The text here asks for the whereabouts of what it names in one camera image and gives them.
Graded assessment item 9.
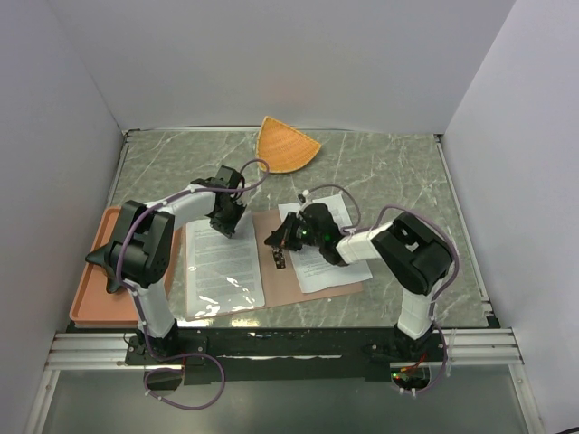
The metal folder clip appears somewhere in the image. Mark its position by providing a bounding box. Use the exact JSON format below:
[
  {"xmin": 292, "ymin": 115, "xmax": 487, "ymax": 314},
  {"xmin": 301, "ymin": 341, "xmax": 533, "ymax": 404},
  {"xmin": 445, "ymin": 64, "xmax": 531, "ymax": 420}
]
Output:
[{"xmin": 272, "ymin": 247, "xmax": 286, "ymax": 269}]

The white printed paper stack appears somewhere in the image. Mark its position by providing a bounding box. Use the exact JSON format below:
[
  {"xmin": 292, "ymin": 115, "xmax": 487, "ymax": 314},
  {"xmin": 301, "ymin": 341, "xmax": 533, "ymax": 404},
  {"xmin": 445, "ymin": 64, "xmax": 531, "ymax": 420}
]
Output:
[{"xmin": 277, "ymin": 193, "xmax": 375, "ymax": 295}]

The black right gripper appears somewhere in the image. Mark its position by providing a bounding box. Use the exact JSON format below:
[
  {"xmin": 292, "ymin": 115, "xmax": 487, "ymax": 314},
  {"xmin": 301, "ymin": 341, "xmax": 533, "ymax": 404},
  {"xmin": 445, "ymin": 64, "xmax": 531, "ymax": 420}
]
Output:
[{"xmin": 265, "ymin": 212, "xmax": 324, "ymax": 251}]

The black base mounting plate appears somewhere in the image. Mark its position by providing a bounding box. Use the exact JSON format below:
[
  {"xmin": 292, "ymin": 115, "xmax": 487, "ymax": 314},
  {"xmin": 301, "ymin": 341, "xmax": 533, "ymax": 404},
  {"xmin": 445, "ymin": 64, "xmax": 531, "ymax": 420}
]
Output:
[{"xmin": 125, "ymin": 327, "xmax": 444, "ymax": 385}]

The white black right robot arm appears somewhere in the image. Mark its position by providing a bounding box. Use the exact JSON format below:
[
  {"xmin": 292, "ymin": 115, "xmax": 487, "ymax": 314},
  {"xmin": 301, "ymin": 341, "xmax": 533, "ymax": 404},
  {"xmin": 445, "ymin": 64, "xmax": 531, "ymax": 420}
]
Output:
[{"xmin": 264, "ymin": 203, "xmax": 460, "ymax": 361}]

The dark teal star dish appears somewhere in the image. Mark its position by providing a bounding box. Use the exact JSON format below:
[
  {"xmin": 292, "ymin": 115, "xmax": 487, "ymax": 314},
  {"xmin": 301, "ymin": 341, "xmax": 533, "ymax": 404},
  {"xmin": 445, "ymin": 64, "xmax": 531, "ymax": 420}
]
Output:
[{"xmin": 85, "ymin": 246, "xmax": 122, "ymax": 294}]

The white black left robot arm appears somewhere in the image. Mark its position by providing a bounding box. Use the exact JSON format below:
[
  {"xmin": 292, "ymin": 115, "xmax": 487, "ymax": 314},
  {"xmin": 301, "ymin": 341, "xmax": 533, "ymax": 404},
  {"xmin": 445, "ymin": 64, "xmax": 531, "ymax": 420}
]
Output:
[{"xmin": 100, "ymin": 165, "xmax": 246, "ymax": 363}]

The white printed paper sheet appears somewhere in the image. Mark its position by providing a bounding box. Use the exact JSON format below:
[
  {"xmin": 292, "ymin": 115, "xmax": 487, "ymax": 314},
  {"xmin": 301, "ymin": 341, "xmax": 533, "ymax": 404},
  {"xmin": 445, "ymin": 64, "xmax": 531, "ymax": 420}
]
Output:
[{"xmin": 185, "ymin": 213, "xmax": 265, "ymax": 319}]

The aluminium frame rail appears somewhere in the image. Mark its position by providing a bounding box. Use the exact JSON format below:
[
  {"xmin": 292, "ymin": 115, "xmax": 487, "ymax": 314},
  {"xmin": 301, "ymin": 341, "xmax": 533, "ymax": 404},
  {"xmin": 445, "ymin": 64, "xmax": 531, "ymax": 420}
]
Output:
[{"xmin": 45, "ymin": 327, "xmax": 523, "ymax": 370}]

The orange woven wicker basket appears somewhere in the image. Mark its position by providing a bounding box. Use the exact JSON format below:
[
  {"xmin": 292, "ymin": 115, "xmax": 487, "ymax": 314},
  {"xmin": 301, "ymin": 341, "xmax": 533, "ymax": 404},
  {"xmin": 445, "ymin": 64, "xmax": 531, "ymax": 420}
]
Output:
[{"xmin": 255, "ymin": 116, "xmax": 322, "ymax": 174}]

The pink brown file folder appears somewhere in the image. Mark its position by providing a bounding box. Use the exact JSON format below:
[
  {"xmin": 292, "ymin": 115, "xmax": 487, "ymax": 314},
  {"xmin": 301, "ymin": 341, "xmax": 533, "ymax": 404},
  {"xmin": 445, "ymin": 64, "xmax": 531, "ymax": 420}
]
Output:
[{"xmin": 183, "ymin": 210, "xmax": 363, "ymax": 320}]

